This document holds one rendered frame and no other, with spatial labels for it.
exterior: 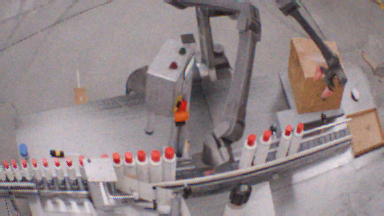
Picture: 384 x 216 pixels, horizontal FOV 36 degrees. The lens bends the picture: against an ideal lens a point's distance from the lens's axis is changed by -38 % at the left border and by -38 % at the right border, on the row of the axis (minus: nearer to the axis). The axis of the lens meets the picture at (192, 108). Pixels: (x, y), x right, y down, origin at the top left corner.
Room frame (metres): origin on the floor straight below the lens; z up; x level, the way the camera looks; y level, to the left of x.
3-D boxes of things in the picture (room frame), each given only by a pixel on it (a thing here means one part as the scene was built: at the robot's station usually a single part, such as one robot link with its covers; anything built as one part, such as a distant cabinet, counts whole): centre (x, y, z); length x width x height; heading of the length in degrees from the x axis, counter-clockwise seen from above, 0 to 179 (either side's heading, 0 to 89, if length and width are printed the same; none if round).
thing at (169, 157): (1.77, 0.06, 0.98); 0.05 x 0.05 x 0.20
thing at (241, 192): (1.57, -0.21, 1.03); 0.09 x 0.09 x 0.30
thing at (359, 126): (2.12, -0.99, 0.85); 0.30 x 0.26 x 0.04; 109
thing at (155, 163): (1.75, 0.11, 0.98); 0.05 x 0.05 x 0.20
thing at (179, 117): (1.84, 0.03, 1.05); 0.10 x 0.04 x 0.33; 19
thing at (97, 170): (1.58, 0.32, 1.14); 0.14 x 0.11 x 0.01; 109
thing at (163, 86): (1.85, 0.08, 1.38); 0.17 x 0.10 x 0.19; 164
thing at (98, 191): (1.59, 0.32, 1.01); 0.14 x 0.13 x 0.26; 109
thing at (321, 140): (1.81, -0.05, 0.86); 1.65 x 0.08 x 0.04; 109
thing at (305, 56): (2.33, -0.59, 0.99); 0.30 x 0.24 x 0.27; 104
